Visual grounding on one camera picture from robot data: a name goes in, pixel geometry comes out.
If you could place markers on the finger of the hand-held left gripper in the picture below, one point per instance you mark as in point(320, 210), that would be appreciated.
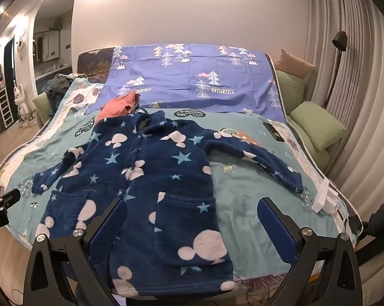
point(7, 197)

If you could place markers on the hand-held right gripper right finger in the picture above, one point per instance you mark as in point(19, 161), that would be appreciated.
point(274, 223)

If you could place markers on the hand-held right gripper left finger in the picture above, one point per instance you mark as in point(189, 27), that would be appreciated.
point(107, 226)

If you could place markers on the navy fleece star-print robe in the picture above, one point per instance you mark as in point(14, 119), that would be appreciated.
point(166, 165)

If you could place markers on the pile of dark clothes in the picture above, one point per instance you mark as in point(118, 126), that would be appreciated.
point(56, 87)

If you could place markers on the teal printed bedsheet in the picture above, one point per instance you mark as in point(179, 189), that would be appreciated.
point(242, 181)

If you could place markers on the white shelf rack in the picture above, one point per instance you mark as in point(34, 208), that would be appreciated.
point(4, 108)

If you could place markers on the black phone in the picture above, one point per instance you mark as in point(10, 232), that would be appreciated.
point(274, 131)

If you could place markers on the white bear figurine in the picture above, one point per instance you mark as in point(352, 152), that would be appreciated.
point(22, 105)

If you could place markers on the dark cloth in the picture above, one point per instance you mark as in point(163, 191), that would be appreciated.
point(381, 213)

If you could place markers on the pink folded garment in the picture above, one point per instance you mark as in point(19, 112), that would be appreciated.
point(115, 106)

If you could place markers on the white printed quilt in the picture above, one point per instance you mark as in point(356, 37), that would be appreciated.
point(80, 97)

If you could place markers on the dark printed headboard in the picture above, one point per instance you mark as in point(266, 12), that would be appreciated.
point(96, 63)

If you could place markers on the pink pillow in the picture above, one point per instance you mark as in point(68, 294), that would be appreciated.
point(293, 62)

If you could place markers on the beige curtain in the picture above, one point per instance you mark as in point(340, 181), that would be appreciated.
point(367, 86)

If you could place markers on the purple tree-print sheet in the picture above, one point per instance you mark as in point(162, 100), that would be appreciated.
point(185, 79)

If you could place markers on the black floor lamp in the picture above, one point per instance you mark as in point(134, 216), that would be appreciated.
point(336, 43)

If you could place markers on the white round wall camera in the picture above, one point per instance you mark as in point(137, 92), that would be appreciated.
point(20, 42)

